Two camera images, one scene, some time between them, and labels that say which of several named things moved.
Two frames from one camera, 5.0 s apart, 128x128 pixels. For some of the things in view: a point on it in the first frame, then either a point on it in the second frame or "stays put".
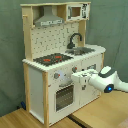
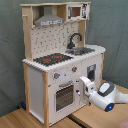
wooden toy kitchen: x=54 y=47 stays put
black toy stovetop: x=53 y=58 stays put
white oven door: x=63 y=98 stays put
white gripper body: x=83 y=77 -> x=86 y=86
